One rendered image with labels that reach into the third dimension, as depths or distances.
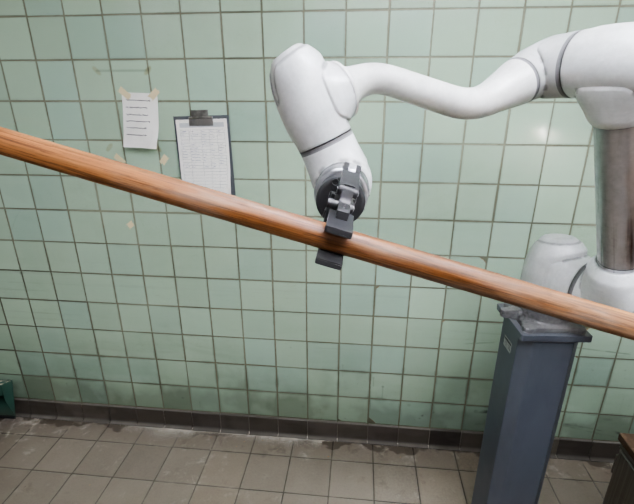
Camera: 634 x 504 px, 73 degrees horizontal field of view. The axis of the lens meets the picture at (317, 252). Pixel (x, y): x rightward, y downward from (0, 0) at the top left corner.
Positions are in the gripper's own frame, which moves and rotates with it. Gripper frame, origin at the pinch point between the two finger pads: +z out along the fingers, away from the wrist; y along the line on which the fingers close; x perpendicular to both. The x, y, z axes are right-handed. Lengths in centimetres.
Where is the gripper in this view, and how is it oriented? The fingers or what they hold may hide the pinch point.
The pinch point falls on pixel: (335, 237)
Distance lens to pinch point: 48.6
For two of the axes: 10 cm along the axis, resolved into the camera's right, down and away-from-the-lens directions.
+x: -9.6, -2.8, -0.2
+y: -2.7, 8.9, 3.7
